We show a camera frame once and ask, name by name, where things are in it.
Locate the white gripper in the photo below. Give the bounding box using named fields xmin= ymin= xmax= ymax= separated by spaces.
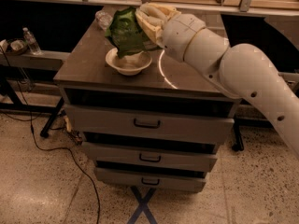
xmin=135 ymin=3 xmax=206 ymax=62

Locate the green rice chip bag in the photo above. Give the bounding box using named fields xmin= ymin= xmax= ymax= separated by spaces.
xmin=105 ymin=7 xmax=160 ymax=58

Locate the white paper bowl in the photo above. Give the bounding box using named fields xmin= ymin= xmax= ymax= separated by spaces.
xmin=106 ymin=48 xmax=152 ymax=76

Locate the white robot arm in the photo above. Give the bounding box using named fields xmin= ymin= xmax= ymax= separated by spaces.
xmin=135 ymin=3 xmax=299 ymax=157

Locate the clear plastic bottle lying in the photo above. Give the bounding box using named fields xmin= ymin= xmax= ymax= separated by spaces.
xmin=95 ymin=10 xmax=113 ymax=31

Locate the grey drawer cabinet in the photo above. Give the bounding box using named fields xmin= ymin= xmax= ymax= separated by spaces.
xmin=54 ymin=23 xmax=238 ymax=179

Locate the grey side bench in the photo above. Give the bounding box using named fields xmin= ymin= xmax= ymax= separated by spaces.
xmin=0 ymin=50 xmax=70 ymax=71

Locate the top grey drawer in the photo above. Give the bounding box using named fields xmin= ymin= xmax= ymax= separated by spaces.
xmin=64 ymin=105 xmax=234 ymax=144

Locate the grey drawer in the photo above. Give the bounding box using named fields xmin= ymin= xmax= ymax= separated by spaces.
xmin=82 ymin=142 xmax=217 ymax=172
xmin=94 ymin=167 xmax=206 ymax=193
xmin=64 ymin=105 xmax=234 ymax=144

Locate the upright clear water bottle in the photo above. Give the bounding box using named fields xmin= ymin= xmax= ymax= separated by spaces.
xmin=22 ymin=27 xmax=41 ymax=55

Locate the middle grey drawer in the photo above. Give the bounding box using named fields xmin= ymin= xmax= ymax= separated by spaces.
xmin=82 ymin=142 xmax=217 ymax=172

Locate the power strip on floor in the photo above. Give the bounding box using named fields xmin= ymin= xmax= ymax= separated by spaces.
xmin=63 ymin=116 xmax=82 ymax=145

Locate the bottom grey drawer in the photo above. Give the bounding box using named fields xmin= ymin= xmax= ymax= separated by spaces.
xmin=94 ymin=167 xmax=206 ymax=193

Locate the black floor cable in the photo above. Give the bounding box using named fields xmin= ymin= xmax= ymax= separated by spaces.
xmin=0 ymin=45 xmax=101 ymax=224

